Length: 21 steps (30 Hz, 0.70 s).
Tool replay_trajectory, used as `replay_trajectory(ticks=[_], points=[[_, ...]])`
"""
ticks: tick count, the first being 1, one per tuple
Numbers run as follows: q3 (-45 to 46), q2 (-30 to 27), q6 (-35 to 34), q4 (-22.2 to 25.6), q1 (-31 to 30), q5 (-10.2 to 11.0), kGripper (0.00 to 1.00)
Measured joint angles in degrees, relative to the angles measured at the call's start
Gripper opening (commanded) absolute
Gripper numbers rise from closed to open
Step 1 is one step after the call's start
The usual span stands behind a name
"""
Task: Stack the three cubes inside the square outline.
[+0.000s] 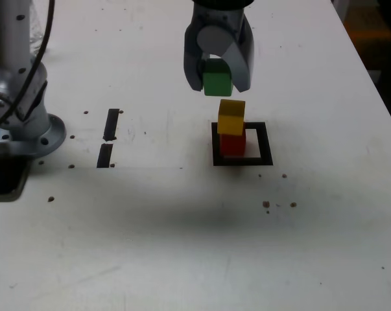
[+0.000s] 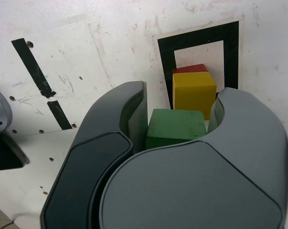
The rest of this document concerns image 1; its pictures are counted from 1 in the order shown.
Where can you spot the red cube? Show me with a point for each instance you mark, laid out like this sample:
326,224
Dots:
232,145

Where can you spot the clear plastic bottle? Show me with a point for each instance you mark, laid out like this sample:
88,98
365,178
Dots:
36,19

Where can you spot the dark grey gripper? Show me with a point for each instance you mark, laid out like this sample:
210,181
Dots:
218,17

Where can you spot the yellow cube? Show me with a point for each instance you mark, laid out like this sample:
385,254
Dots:
231,123

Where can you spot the green cube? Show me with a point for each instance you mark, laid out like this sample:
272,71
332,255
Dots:
216,82

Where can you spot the black tape strip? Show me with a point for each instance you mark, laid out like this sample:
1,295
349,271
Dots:
111,126

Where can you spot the orange box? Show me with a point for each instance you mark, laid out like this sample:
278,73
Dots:
370,32

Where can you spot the black tape square outline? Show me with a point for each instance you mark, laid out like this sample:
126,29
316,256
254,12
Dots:
266,145

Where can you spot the dark flat box grey rim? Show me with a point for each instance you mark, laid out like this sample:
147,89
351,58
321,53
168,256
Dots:
4,178

